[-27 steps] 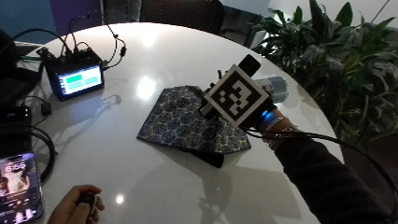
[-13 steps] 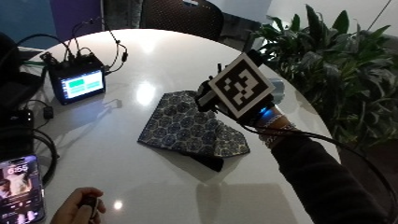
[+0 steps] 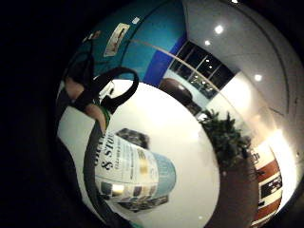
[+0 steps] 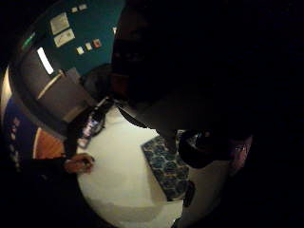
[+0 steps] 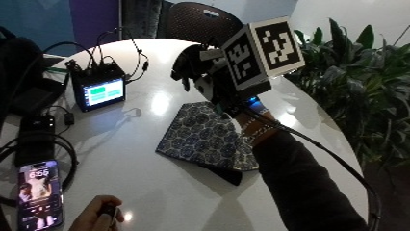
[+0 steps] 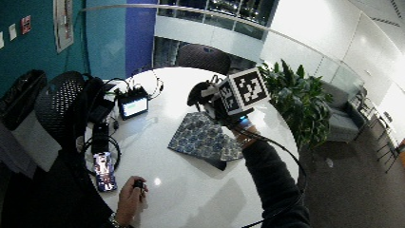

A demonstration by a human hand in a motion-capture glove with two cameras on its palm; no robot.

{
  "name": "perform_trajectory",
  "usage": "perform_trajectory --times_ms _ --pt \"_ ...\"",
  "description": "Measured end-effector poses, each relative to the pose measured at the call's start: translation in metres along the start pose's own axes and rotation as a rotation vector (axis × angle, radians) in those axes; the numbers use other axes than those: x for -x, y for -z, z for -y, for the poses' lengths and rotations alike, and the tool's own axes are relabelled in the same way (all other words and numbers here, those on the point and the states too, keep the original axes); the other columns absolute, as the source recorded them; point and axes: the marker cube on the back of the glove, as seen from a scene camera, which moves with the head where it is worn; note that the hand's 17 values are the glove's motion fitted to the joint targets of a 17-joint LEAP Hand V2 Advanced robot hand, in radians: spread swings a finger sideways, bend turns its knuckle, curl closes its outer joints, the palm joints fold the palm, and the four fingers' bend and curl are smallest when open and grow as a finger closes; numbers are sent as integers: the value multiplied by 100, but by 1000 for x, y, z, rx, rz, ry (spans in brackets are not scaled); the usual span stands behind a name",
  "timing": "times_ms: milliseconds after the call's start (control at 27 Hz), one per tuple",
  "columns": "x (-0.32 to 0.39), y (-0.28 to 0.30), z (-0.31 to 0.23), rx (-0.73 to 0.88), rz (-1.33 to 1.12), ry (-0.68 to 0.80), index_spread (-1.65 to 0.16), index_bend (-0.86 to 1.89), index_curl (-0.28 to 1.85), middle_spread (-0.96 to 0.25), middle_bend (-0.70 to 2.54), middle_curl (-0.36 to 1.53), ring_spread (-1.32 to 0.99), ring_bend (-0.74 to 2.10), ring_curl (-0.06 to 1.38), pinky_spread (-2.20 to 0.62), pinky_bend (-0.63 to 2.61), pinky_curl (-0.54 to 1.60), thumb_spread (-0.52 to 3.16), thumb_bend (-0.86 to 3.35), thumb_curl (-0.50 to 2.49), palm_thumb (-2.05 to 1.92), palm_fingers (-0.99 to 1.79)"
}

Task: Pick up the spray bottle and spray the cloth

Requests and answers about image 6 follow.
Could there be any white marker cube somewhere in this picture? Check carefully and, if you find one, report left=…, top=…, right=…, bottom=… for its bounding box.
left=216, top=66, right=272, bottom=117

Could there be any blue patterned cloth pouch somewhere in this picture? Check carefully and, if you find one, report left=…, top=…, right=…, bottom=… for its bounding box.
left=165, top=111, right=247, bottom=162

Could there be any green potted plant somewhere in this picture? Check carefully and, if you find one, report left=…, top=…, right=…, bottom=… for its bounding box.
left=256, top=59, right=336, bottom=150

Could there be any curved metal railing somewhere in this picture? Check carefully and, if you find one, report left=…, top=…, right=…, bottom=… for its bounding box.
left=81, top=3, right=368, bottom=86

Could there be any black mesh chair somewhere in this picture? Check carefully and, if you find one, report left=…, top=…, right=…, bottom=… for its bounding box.
left=34, top=70, right=91, bottom=151

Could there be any thin black cable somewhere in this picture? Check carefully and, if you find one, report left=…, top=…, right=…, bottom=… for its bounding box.
left=125, top=69, right=165, bottom=101

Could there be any silver wristwatch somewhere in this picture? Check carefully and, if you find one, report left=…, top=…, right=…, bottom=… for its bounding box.
left=108, top=212, right=124, bottom=228

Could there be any flat black case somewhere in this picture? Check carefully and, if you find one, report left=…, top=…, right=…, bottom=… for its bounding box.
left=203, top=156, right=229, bottom=172

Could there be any framed wall poster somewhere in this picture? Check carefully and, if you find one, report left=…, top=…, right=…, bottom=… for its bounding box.
left=52, top=0, right=76, bottom=54

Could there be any white sheet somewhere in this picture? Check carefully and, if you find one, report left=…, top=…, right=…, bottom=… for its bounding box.
left=11, top=109, right=64, bottom=174

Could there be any grey armchair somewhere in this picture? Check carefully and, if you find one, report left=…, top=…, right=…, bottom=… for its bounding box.
left=321, top=81, right=369, bottom=143

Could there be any black power bank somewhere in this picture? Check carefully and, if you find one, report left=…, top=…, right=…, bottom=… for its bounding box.
left=89, top=122, right=112, bottom=155

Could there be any small black screen device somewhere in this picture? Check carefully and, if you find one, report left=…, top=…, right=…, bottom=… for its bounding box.
left=116, top=91, right=152, bottom=122

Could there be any black glove cable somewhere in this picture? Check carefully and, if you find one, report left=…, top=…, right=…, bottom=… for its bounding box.
left=227, top=122, right=309, bottom=228

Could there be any smartphone with lit screen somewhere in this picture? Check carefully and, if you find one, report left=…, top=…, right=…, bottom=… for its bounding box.
left=91, top=151, right=119, bottom=193

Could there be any black bag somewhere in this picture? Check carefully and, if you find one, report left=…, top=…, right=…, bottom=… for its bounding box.
left=0, top=68, right=48, bottom=131

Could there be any white wall paper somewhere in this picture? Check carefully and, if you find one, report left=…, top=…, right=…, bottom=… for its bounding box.
left=8, top=23, right=19, bottom=42

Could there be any dark round-backed chair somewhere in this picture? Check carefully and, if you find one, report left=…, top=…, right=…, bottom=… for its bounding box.
left=175, top=43, right=233, bottom=76

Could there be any red wall sign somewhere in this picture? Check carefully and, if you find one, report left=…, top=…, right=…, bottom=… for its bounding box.
left=20, top=14, right=34, bottom=35

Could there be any black looped cable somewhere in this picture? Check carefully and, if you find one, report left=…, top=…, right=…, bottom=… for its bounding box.
left=80, top=135, right=124, bottom=177

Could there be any black metal frame chair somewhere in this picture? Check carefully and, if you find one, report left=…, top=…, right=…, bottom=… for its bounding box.
left=372, top=105, right=403, bottom=175

